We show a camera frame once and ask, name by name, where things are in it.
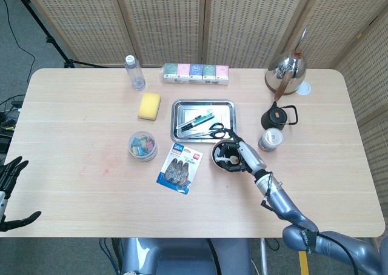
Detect shiny steel gooseneck kettle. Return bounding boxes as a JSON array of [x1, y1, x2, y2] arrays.
[[264, 27, 308, 102]]

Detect black floor cable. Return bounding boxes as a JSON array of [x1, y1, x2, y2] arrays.
[[0, 0, 36, 76]]

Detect small black kettle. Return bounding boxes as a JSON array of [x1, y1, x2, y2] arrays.
[[261, 101, 299, 131]]

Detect white plastic spoon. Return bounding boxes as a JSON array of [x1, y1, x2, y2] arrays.
[[215, 155, 239, 164]]

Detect black handled scissors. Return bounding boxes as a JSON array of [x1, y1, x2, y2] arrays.
[[183, 122, 227, 140]]

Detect black tripod stand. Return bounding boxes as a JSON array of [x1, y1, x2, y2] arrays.
[[8, 0, 107, 69]]

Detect green white marker black cap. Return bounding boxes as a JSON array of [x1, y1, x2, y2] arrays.
[[181, 111, 215, 132]]

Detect stainless steel tray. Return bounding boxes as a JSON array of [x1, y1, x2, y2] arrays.
[[170, 98, 238, 141]]

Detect wooden rattan folding screen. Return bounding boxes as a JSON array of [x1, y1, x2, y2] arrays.
[[18, 0, 388, 275]]

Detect black cable bundle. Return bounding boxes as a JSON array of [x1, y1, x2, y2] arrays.
[[98, 237, 124, 275]]

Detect clear jar with white lid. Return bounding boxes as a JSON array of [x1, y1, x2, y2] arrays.
[[258, 128, 284, 152]]

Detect clear jar of binder clips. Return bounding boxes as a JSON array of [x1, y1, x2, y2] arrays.
[[128, 131, 159, 162]]

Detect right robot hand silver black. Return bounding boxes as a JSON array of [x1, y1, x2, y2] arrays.
[[216, 128, 268, 176]]

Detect power strip with cables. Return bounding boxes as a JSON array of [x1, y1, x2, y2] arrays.
[[0, 94, 25, 154]]

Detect slim dark pen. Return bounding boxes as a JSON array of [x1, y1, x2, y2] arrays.
[[176, 115, 202, 129]]

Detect clear plastic water bottle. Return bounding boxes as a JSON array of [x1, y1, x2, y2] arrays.
[[124, 55, 146, 91]]

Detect yellow sponge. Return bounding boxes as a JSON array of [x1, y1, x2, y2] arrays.
[[138, 93, 162, 120]]

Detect left robot hand black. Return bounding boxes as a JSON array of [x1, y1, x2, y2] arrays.
[[0, 156, 42, 233]]

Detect grey metal table leg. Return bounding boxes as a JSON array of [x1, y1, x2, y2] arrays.
[[259, 237, 270, 275]]

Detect blue-grey robot torso base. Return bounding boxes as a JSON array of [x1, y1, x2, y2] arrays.
[[121, 237, 252, 275]]

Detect multicolour tissue pack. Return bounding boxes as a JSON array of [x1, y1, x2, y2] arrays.
[[159, 62, 230, 86]]

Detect black round bowl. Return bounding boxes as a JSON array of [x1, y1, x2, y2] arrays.
[[211, 139, 244, 171]]

